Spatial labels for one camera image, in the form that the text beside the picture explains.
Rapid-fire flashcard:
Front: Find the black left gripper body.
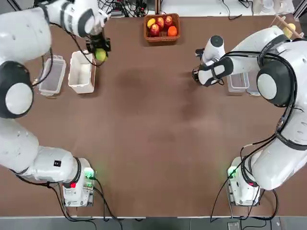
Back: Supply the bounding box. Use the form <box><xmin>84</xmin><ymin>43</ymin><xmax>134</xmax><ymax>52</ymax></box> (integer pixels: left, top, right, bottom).
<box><xmin>92</xmin><ymin>34</ymin><xmax>107</xmax><ymax>50</ymax></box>

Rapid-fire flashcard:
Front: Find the green apple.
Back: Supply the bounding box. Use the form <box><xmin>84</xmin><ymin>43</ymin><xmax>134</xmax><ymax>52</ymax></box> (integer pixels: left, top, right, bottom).
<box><xmin>95</xmin><ymin>48</ymin><xmax>108</xmax><ymax>61</ymax></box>

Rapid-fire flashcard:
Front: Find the white plastic box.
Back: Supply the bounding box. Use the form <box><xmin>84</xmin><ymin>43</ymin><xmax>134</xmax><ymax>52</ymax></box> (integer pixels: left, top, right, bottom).
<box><xmin>68</xmin><ymin>51</ymin><xmax>97</xmax><ymax>95</ymax></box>

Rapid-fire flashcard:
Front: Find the clear plastic box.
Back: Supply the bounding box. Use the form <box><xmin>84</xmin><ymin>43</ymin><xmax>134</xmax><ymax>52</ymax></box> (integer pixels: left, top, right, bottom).
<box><xmin>226</xmin><ymin>73</ymin><xmax>250</xmax><ymax>95</ymax></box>

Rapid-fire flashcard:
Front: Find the clear box with latch flaps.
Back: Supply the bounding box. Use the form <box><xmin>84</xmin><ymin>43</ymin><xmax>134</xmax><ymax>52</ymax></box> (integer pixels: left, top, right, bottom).
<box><xmin>37</xmin><ymin>55</ymin><xmax>67</xmax><ymax>97</ymax></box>

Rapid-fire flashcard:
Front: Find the brown wicker fruit basket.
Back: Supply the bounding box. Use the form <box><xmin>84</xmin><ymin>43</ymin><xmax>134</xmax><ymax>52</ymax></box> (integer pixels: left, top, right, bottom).
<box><xmin>143</xmin><ymin>13</ymin><xmax>181</xmax><ymax>43</ymax></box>

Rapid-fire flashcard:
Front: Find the pale green cup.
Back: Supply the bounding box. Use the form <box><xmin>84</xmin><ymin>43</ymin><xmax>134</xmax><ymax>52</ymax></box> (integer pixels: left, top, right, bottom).
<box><xmin>254</xmin><ymin>0</ymin><xmax>266</xmax><ymax>13</ymax></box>

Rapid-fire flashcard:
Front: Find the wooden stick rack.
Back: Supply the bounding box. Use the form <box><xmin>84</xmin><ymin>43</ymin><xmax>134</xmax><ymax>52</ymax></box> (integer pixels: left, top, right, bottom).
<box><xmin>270</xmin><ymin>14</ymin><xmax>303</xmax><ymax>38</ymax></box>

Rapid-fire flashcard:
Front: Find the black left arm gripper cable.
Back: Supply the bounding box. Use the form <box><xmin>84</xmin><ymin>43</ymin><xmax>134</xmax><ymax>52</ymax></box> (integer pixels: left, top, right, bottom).
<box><xmin>49</xmin><ymin>21</ymin><xmax>107</xmax><ymax>68</ymax></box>

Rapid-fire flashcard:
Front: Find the tangle of black cables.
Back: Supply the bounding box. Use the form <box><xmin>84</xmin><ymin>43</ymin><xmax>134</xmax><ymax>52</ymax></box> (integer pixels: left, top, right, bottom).
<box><xmin>95</xmin><ymin>0</ymin><xmax>156</xmax><ymax>18</ymax></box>

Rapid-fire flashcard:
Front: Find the black right arm base cable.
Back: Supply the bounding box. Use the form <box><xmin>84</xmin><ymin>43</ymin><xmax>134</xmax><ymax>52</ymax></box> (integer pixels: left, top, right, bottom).
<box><xmin>210</xmin><ymin>141</ymin><xmax>280</xmax><ymax>223</ymax></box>

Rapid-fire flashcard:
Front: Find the black arm base cable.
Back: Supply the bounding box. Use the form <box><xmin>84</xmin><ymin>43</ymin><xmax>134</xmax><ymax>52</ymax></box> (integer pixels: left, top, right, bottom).
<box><xmin>210</xmin><ymin>141</ymin><xmax>280</xmax><ymax>223</ymax></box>
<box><xmin>47</xmin><ymin>177</ymin><xmax>147</xmax><ymax>222</ymax></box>

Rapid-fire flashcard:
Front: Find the black left arm base cable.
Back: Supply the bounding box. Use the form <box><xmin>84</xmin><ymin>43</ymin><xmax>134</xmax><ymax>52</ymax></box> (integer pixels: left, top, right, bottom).
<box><xmin>47</xmin><ymin>177</ymin><xmax>147</xmax><ymax>222</ymax></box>

